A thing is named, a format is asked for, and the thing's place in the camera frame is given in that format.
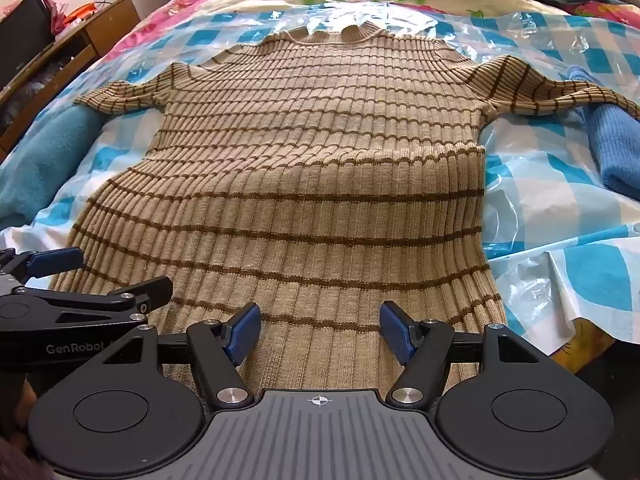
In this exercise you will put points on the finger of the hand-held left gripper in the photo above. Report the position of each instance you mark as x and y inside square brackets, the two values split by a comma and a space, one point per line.
[142, 292]
[55, 261]

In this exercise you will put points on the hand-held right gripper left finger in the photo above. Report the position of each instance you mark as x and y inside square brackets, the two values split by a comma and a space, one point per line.
[243, 334]

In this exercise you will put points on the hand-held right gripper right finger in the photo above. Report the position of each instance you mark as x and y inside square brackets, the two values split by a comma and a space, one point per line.
[397, 334]

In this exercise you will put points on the beige striped ribbed sweater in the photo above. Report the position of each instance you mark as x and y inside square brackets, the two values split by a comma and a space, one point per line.
[310, 160]

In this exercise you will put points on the person's left forearm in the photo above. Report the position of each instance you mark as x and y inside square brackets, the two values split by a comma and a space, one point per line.
[22, 460]

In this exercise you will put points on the teal fleece cloth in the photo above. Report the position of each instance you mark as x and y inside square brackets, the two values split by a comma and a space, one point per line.
[45, 160]

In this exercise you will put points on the blue checkered plastic sheet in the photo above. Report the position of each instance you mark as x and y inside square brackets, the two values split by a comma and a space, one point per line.
[540, 200]

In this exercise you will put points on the wooden cabinet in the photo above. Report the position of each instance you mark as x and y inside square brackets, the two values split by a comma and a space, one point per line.
[95, 40]

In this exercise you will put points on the black monitor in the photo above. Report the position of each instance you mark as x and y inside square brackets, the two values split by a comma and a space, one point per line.
[25, 35]

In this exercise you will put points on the orange object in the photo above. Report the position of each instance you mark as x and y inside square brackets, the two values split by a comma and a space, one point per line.
[80, 14]

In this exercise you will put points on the blue knit garment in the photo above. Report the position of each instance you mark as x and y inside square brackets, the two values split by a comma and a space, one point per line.
[617, 145]

